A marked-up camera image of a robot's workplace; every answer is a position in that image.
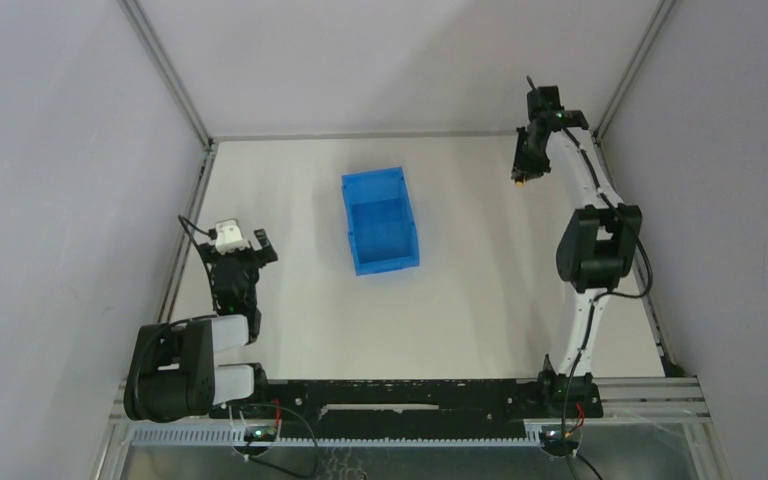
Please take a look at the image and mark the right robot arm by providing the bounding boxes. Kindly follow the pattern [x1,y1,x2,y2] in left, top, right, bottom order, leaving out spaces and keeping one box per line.
[511,86,642,416]

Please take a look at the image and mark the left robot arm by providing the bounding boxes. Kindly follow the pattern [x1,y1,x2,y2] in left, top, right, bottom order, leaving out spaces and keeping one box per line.
[123,221,278,423]

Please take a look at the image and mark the blue plastic bin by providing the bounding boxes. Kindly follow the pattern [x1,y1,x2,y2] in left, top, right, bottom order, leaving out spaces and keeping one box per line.
[341,167,420,276]

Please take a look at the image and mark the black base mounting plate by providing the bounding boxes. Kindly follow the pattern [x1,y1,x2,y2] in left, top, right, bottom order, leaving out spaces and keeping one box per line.
[209,378,604,441]

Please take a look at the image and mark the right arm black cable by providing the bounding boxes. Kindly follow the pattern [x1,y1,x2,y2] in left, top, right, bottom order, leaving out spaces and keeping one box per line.
[526,76,654,480]

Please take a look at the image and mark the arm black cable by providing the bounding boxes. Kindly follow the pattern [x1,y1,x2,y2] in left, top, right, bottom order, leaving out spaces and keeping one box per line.
[526,76,654,480]
[177,214,226,319]

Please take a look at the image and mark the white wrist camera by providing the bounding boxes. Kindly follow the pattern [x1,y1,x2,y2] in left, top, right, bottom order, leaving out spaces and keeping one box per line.
[214,218,250,255]

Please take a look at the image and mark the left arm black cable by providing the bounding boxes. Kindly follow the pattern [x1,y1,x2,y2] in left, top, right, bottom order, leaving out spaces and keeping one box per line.
[177,214,226,319]

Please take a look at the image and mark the aluminium frame rail back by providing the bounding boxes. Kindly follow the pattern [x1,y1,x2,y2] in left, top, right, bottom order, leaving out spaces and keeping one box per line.
[211,129,597,143]

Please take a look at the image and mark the aluminium frame rail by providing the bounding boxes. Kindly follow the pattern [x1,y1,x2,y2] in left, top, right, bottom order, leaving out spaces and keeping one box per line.
[593,0,685,378]
[211,129,597,143]
[117,0,218,326]

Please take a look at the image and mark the aluminium frame rail right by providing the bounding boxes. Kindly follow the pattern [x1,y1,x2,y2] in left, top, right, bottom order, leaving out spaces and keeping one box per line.
[593,0,685,378]

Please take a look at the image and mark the white slotted cable duct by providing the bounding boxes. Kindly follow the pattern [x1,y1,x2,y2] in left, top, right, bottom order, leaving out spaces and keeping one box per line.
[130,423,544,448]

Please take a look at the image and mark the aluminium frame rail left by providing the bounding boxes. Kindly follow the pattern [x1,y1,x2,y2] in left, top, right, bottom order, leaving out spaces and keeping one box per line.
[117,0,218,326]

